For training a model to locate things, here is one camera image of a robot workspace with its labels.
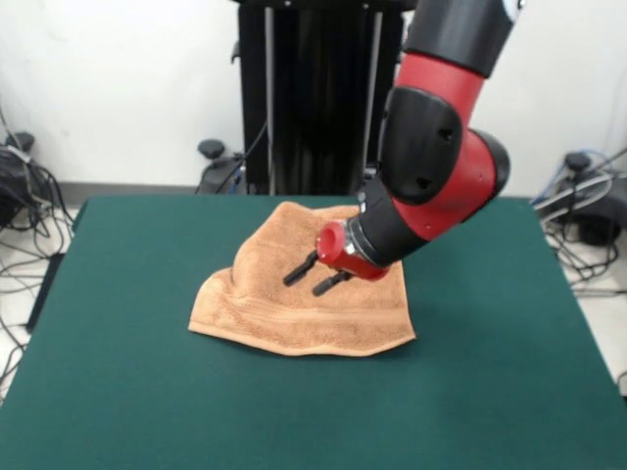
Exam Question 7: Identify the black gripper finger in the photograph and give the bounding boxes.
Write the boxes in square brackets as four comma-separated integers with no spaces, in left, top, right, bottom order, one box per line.
[311,270,350,298]
[282,250,320,287]

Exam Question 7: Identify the black pedestal foot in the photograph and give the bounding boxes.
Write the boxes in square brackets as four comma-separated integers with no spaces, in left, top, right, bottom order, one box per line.
[195,138,249,196]
[0,130,38,231]
[536,151,627,246]

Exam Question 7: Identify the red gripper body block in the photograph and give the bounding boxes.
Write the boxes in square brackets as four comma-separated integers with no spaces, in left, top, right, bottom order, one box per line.
[314,221,392,282]

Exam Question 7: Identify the black cable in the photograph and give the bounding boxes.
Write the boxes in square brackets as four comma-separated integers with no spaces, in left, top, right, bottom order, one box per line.
[215,119,270,195]

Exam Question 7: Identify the blue cable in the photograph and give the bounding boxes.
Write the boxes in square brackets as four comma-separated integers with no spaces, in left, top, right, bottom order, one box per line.
[531,149,616,207]

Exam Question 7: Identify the dark green table cloth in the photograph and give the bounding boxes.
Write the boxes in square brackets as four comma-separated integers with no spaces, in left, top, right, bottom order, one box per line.
[0,195,627,470]

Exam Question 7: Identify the orange terry towel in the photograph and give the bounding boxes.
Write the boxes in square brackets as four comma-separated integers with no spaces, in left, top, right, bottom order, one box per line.
[188,201,417,356]

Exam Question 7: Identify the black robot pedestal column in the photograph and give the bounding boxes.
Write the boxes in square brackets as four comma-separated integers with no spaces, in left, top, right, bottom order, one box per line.
[229,0,415,197]

